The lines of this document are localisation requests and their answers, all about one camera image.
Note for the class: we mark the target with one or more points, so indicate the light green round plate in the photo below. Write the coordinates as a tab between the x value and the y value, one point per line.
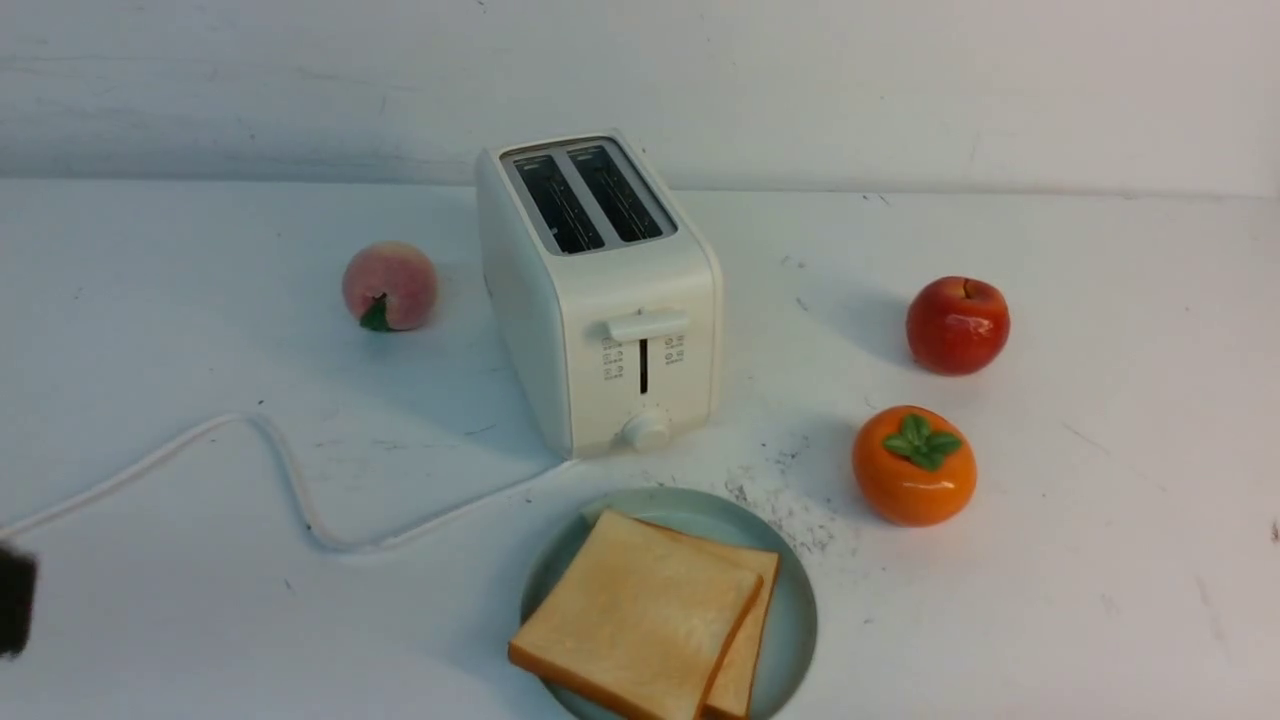
791	623

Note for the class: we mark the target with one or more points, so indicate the pink peach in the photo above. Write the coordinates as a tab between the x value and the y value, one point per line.
390	287

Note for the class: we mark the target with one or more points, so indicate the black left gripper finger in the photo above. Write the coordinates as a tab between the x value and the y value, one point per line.
18	583

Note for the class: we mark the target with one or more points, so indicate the white two-slot toaster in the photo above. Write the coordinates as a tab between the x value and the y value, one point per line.
609	300

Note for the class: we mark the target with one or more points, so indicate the red apple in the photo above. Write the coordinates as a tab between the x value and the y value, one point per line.
957	325

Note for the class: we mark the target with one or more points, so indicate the toast slice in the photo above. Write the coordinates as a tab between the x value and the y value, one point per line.
678	615
585	635

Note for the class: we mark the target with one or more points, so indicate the orange persimmon with green leaf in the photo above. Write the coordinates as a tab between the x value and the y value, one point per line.
913	467

